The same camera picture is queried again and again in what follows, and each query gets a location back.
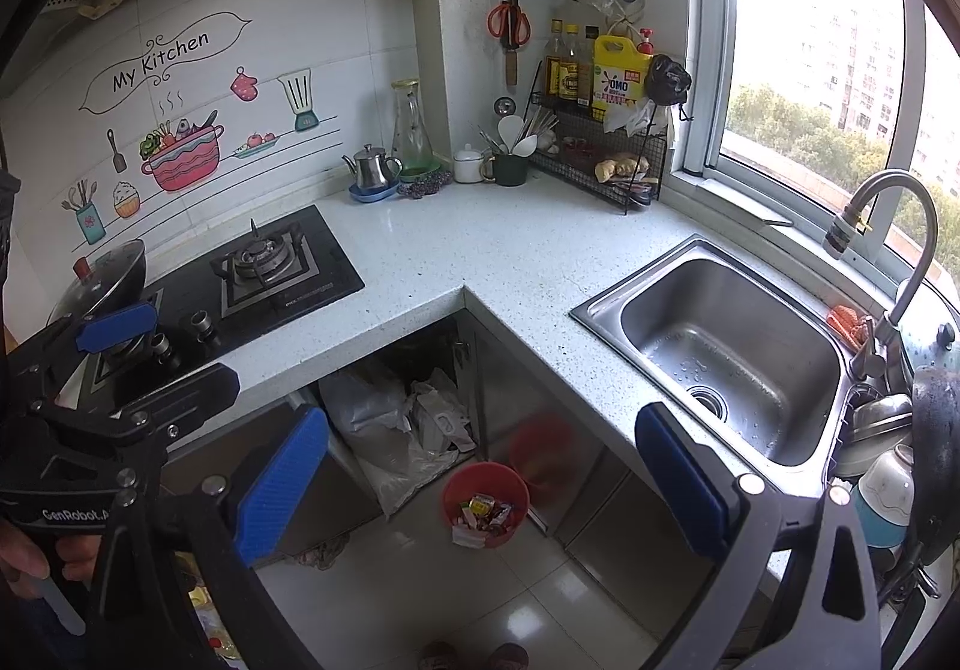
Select red waste bin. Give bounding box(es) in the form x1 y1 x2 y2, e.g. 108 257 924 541
441 462 530 549

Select kitchen wall sticker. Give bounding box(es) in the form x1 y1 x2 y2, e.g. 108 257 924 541
60 10 338 258

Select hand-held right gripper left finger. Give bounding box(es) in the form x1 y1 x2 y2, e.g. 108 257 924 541
90 406 331 670

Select red handled scissors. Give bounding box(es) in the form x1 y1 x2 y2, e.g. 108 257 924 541
487 0 532 50

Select white plastic bags bundle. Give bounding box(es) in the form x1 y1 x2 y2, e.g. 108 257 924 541
604 100 672 138

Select steel pot lid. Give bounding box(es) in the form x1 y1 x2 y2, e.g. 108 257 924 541
896 280 960 378

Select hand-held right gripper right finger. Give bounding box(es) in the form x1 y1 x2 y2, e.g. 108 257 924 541
634 402 882 670

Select amber oil bottle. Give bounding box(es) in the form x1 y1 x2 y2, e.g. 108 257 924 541
544 19 565 97
559 23 582 101

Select purple scouring cloth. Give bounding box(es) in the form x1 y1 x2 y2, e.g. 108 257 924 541
396 171 453 200

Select window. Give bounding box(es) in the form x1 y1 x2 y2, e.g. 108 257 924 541
667 0 960 311

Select black plastic bag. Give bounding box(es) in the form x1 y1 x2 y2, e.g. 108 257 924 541
645 55 691 108

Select orange scrubber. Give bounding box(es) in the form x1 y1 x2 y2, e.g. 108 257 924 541
827 306 863 352

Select white lidded jar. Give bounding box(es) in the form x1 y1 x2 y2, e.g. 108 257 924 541
453 143 485 185

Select steel sink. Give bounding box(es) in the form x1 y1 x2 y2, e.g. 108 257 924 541
570 235 863 468

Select glass carafe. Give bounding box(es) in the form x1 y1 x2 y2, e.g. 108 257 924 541
390 79 434 172

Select black wire rack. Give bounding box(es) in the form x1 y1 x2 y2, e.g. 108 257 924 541
527 61 674 217

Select grey translucent plastic bag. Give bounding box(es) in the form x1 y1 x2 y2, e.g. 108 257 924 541
319 370 451 517

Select bundle of chopsticks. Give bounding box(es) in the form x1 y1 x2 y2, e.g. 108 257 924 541
521 103 560 146

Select steel teapot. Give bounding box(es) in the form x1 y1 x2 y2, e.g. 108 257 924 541
343 145 402 191

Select yellow detergent jug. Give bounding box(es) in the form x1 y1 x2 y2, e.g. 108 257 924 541
591 34 655 116

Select person's left hand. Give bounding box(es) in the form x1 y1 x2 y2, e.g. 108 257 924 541
0 515 102 600

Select floor rag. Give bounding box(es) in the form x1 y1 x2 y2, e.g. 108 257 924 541
296 539 350 570

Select black gas stove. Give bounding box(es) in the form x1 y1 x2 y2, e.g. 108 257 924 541
71 205 366 408

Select white crumpled plastic bag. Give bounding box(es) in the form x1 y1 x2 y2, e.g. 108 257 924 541
409 370 477 457

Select dark green utensil mug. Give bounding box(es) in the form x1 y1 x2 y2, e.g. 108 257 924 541
491 152 530 187

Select black wok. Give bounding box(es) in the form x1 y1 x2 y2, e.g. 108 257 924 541
46 238 149 341

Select ginger root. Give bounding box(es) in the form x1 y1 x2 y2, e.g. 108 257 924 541
595 154 650 183

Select steel bowl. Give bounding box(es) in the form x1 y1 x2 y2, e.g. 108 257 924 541
832 392 916 480

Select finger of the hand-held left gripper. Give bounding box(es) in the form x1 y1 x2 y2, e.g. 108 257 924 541
34 362 241 450
11 301 160 408

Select black frying pan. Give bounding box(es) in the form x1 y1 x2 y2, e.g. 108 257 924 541
911 366 960 566

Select white bowl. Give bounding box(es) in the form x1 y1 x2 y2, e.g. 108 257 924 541
859 445 916 513

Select steel faucet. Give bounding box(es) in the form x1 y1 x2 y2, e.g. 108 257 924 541
825 169 940 378

